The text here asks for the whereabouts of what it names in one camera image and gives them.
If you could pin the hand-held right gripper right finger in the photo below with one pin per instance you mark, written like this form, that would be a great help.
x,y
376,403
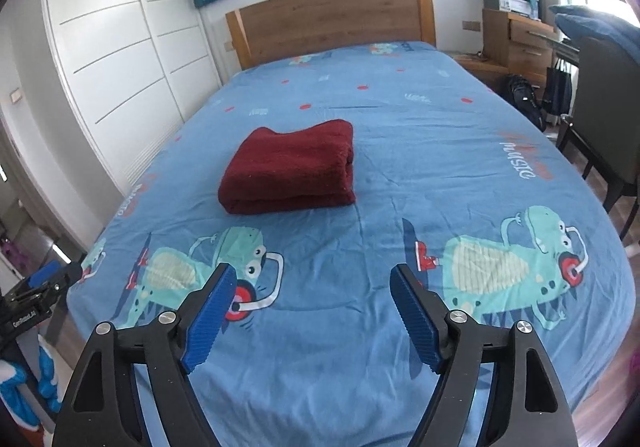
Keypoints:
x,y
417,322

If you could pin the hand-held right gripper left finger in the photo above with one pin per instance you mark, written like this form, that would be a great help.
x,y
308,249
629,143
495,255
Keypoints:
x,y
210,322

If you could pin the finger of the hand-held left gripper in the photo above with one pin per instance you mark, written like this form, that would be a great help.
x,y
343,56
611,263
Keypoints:
x,y
46,272

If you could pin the dark red knitted sweater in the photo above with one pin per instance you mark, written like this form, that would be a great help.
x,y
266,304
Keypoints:
x,y
290,167

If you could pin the blue white fabric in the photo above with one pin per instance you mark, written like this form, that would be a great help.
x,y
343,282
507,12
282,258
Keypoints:
x,y
22,382

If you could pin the blue cartoon print bed sheet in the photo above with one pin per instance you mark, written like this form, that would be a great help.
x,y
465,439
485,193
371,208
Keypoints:
x,y
350,237

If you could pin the white wardrobe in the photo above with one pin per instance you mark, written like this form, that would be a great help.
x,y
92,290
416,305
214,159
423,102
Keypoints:
x,y
115,52

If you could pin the black backpack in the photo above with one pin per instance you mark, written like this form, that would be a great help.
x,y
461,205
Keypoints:
x,y
522,97

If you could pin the low wooden nightstand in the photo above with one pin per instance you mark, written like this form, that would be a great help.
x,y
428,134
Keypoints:
x,y
477,68

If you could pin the dark shopping bag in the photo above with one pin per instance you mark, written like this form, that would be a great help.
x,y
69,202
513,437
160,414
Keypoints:
x,y
557,88

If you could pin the grey chair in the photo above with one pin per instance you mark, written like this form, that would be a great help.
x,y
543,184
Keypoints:
x,y
607,97

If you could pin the wooden drawer cabinet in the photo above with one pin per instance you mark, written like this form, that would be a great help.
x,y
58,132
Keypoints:
x,y
520,42

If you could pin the wooden headboard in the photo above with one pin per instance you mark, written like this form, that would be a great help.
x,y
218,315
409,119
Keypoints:
x,y
330,22

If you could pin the blue pillow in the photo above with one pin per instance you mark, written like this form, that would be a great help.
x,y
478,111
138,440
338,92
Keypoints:
x,y
597,29

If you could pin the wall switch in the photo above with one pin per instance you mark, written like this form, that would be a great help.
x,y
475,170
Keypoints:
x,y
16,95

